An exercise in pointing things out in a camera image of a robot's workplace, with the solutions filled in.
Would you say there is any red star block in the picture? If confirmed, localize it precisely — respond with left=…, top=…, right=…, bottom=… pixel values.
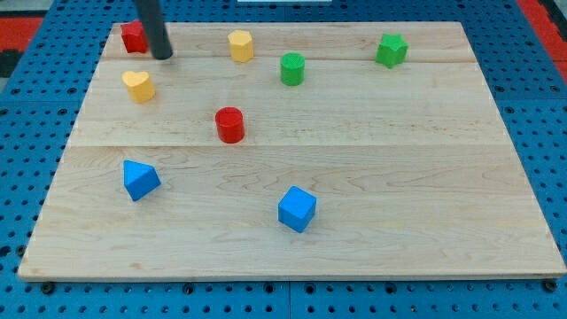
left=120, top=19, right=149, bottom=53

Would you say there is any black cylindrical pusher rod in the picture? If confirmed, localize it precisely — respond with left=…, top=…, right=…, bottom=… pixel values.
left=134, top=0, right=173, bottom=60

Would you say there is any red cylinder block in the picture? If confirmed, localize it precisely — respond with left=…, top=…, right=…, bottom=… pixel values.
left=214, top=106, right=245, bottom=144

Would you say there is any green cylinder block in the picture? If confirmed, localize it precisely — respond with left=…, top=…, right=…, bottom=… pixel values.
left=280, top=52, right=305, bottom=86

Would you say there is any light wooden board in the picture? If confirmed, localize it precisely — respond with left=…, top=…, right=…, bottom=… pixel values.
left=18, top=22, right=566, bottom=282

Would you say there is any yellow heart block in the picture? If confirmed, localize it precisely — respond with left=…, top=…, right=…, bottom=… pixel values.
left=121, top=71, right=156, bottom=104

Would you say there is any yellow hexagon block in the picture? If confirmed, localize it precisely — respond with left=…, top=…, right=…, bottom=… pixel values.
left=228, top=30, right=254, bottom=63

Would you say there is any green star block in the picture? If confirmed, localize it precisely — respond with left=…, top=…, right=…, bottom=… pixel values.
left=375, top=34, right=408, bottom=68

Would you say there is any blue triangular prism block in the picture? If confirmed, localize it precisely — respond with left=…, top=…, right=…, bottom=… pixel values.
left=123, top=159, right=161, bottom=201

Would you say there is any blue cube block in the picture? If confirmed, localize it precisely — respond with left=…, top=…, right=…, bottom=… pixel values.
left=277, top=185, right=317, bottom=233

